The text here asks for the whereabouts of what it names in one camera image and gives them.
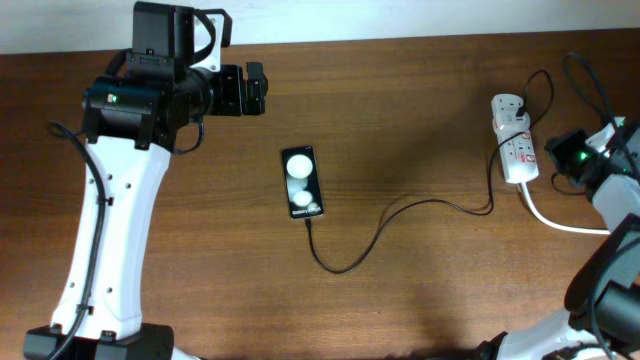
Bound black smartphone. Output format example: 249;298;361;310
281;145;324;220

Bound black charging cable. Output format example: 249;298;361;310
303;69;555;275

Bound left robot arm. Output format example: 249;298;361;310
23;1;268;359

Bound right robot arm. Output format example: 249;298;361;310
473;130;639;359

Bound white USB charger adapter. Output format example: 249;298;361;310
493;111;530;136

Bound white power strip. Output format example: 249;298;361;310
491;94;539;184

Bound left black camera cable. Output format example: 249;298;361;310
44;120;109;360

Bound black camera cable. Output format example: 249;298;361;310
561;51;640;360
44;120;109;360

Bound right black camera cable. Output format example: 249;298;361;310
561;51;640;360

